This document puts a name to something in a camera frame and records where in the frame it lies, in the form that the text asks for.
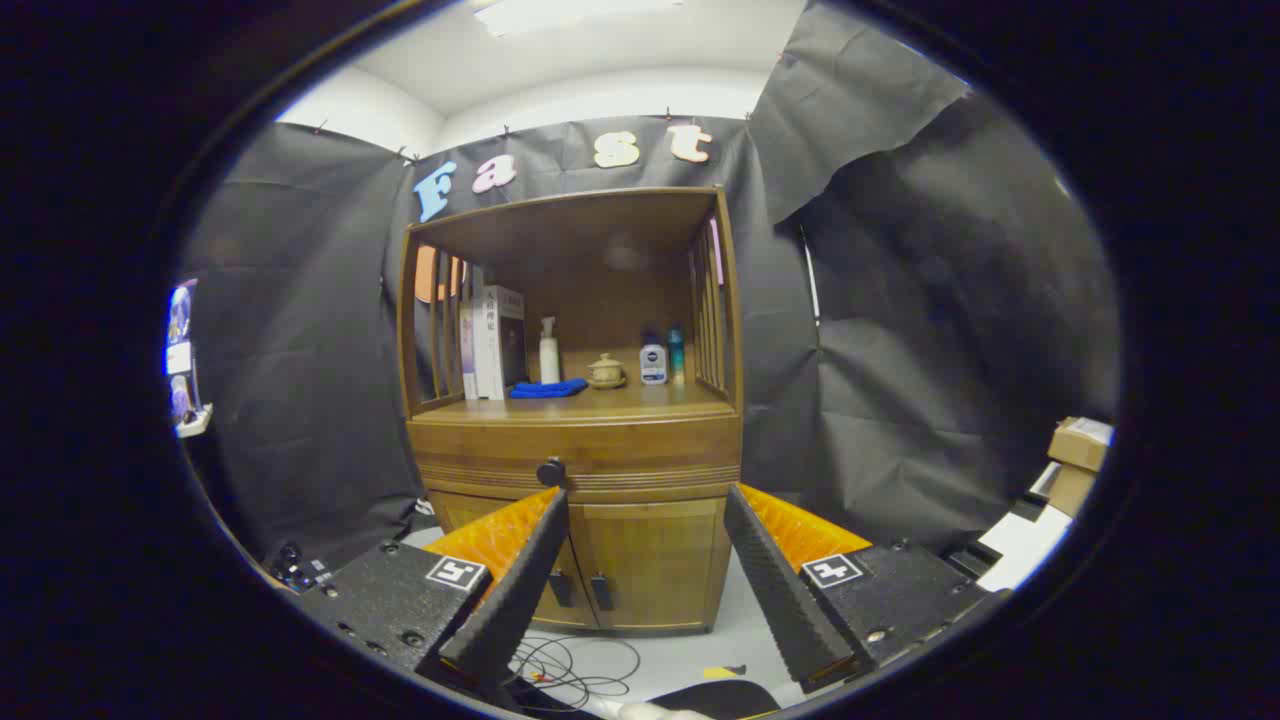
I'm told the thick white book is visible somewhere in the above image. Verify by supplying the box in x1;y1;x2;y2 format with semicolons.
478;285;528;401

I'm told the cardboard box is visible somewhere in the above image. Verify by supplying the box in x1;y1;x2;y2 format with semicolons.
1040;462;1101;519
1047;416;1114;473

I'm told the tangle of black cables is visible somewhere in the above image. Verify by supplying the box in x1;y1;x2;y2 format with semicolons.
510;635;643;713

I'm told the wooden drawer with black knob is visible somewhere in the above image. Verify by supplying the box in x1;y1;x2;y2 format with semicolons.
408;415;743;501

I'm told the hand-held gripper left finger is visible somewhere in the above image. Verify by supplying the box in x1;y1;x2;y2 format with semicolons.
290;487;571;696

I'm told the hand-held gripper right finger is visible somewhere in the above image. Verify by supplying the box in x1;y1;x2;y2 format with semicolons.
722;483;1011;696

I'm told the thin purple book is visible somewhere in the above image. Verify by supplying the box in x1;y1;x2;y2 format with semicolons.
460;300;481;401

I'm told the ceiling light panel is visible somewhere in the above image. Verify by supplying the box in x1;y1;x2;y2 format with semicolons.
470;0;691;39

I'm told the wooden countertop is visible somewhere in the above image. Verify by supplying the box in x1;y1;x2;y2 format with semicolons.
415;380;738;421

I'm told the brown wooden cabinet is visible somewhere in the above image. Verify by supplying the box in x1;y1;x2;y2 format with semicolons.
396;185;746;637

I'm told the folded blue cloth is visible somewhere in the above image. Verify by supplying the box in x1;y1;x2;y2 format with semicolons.
509;377;590;400

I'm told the white flat board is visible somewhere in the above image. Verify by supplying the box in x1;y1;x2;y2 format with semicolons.
975;503;1073;593

